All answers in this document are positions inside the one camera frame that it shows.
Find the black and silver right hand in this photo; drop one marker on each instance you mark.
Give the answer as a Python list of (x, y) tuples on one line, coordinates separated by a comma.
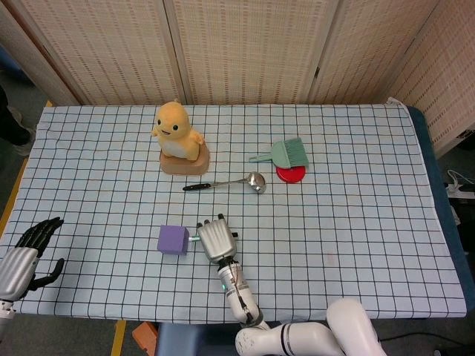
[(219, 241)]

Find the black and silver left hand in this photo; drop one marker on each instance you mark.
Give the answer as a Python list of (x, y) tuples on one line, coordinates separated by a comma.
[(16, 269)]

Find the green marker pen black cap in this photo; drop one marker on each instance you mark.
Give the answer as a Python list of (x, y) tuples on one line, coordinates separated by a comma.
[(193, 239)]

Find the purple foam cube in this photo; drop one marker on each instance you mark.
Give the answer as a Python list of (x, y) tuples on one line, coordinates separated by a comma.
[(172, 240)]

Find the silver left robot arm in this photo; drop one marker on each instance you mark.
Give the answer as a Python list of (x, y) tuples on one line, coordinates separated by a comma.
[(6, 315)]

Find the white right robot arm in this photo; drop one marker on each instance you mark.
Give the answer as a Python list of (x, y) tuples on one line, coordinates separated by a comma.
[(297, 335)]

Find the red round lid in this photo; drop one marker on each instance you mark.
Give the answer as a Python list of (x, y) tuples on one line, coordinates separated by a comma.
[(291, 176)]

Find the blue padded seat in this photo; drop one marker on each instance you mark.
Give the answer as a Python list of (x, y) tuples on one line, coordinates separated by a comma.
[(196, 339)]

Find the green plastic brush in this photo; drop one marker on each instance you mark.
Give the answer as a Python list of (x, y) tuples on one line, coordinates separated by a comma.
[(291, 153)]

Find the yellow plush duck toy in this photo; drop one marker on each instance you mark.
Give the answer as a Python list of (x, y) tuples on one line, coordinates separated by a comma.
[(174, 130)]

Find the grey worn shoe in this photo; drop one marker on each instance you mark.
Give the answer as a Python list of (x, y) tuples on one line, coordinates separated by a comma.
[(26, 148)]

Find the blue checkered tablecloth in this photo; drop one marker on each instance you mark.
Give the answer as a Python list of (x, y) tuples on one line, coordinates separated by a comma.
[(111, 185)]

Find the orange block on floor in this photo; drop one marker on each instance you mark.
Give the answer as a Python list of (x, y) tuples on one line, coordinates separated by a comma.
[(145, 339)]

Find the dark trouser leg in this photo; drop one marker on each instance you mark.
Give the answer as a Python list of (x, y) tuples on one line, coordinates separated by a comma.
[(11, 118)]

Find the beige folding screen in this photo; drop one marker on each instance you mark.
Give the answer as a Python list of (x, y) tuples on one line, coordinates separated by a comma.
[(241, 48)]

